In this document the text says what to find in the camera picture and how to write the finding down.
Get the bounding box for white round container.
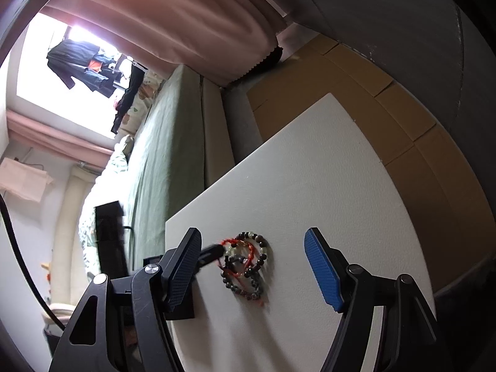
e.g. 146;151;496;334
42;302;74;324

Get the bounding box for dark hanging clothes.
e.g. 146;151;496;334
46;39;122;94

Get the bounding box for dark grey wardrobe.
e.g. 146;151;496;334
287;0;496;134

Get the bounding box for narrow pink curtain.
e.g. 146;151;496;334
6;110;117;172

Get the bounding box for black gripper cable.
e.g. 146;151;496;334
0;194;65;329

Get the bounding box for dark and pale bead bracelet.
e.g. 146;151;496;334
225;232;271;270

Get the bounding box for beige padded headboard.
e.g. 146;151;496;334
50;163;106;311

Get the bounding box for bed with green blanket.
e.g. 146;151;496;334
124;64;206;249

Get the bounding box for flat cardboard sheets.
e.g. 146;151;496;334
246;33;489;281

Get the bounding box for dark grey bead bracelet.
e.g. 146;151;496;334
222;265;264;301

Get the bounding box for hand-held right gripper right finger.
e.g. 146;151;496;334
304;228;440;372

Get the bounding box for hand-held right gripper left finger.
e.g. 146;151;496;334
48;228;202;372

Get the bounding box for red cord bracelet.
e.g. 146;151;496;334
219;238;257;280

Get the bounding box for clothes pile on windowsill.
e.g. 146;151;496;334
110;60;150;135

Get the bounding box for floral windowsill cushion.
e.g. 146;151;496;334
124;70;172;137

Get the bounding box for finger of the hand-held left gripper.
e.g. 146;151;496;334
197;243;224;269

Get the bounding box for white hanging cloth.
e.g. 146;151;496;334
0;157;55;203

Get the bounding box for white low table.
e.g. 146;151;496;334
165;93;435;372

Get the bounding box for wide pink curtain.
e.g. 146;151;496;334
44;0;300;88

